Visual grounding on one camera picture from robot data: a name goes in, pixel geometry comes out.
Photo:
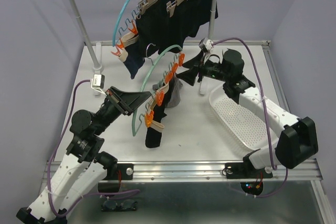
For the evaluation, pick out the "black shorts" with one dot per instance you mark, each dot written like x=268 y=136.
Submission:
x=153 y=28
x=190 y=15

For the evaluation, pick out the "aluminium mounting rail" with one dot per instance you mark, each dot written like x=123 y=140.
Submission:
x=206 y=171

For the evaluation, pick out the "right black shorts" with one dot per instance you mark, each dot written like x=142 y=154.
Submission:
x=190 y=15

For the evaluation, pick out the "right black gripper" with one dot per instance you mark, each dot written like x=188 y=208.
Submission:
x=196 y=67

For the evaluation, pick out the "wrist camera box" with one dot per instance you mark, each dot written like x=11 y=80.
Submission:
x=97 y=84
x=206 y=46

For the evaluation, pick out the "black underwear beige waistband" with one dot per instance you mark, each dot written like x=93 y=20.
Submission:
x=154 y=132

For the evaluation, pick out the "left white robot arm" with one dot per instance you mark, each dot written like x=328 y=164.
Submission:
x=83 y=164

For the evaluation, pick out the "left black shorts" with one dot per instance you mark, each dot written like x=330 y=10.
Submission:
x=153 y=28

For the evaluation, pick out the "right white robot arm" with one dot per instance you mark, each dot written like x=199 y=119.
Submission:
x=291 y=139

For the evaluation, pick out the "white perforated plastic basket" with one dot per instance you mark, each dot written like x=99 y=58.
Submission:
x=246 y=132

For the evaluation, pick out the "grey striped underwear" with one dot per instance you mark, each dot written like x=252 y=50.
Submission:
x=175 y=98

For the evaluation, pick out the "black eyeglasses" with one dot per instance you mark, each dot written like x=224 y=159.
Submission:
x=113 y=206

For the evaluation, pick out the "blue clip hanger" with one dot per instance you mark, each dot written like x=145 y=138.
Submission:
x=118 y=29

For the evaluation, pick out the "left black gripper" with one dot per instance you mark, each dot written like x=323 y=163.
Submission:
x=127 y=101

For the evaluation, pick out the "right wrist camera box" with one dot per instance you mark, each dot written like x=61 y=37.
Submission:
x=206 y=46

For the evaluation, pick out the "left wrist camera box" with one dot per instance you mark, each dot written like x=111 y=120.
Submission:
x=97 y=84

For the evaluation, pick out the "white clothes rack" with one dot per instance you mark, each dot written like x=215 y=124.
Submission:
x=96 y=59

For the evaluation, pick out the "navy underwear beige waistband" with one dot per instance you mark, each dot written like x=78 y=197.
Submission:
x=129 y=53

